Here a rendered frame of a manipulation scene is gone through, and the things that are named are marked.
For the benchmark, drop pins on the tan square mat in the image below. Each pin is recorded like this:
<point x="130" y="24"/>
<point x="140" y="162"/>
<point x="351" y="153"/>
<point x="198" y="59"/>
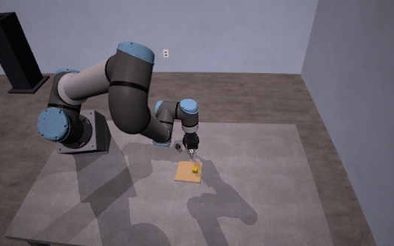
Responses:
<point x="185" y="171"/>

